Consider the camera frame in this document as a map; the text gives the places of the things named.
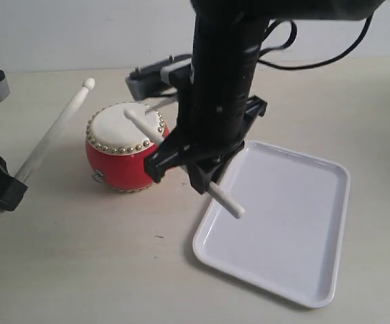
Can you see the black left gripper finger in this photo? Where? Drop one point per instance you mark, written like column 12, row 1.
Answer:
column 11, row 193

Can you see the white wooden drumstick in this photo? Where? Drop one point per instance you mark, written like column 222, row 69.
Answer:
column 36, row 156
column 227, row 202

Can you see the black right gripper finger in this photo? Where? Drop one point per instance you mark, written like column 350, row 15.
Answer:
column 202, row 173

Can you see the white plastic tray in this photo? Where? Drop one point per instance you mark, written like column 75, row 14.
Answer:
column 289, row 240

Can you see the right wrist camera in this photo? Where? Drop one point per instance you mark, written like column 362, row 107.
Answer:
column 150, row 80

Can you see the small red drum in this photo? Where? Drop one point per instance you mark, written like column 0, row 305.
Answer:
column 116, row 148

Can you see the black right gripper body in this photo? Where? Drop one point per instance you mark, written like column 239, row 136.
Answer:
column 214, row 115

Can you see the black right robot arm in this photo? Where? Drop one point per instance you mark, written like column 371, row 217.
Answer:
column 228, row 35

